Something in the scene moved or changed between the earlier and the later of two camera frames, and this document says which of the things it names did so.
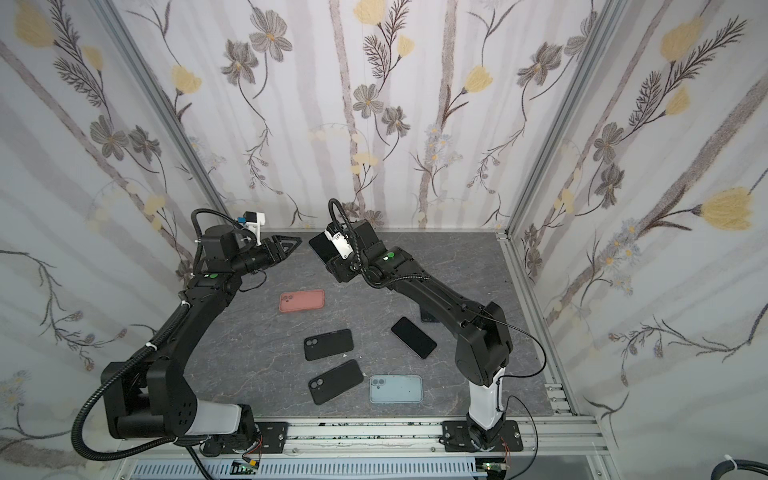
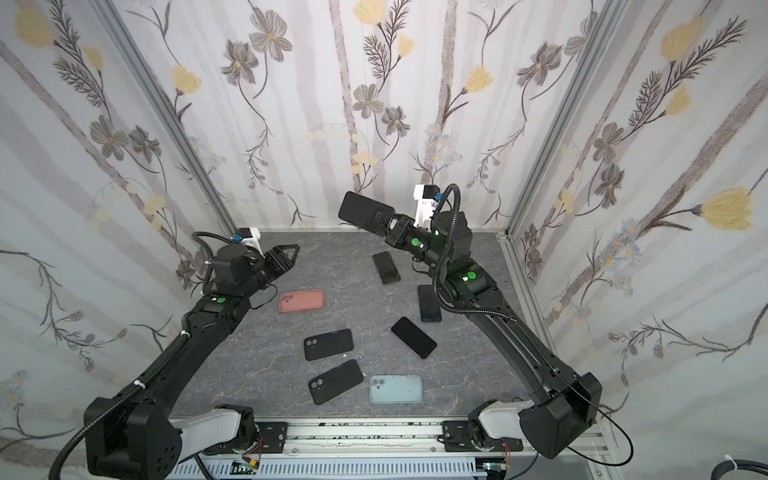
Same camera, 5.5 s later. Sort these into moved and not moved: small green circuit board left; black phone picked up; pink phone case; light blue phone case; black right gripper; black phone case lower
Moved: black phone picked up; black right gripper
Not moved: black phone case lower; pink phone case; light blue phone case; small green circuit board left
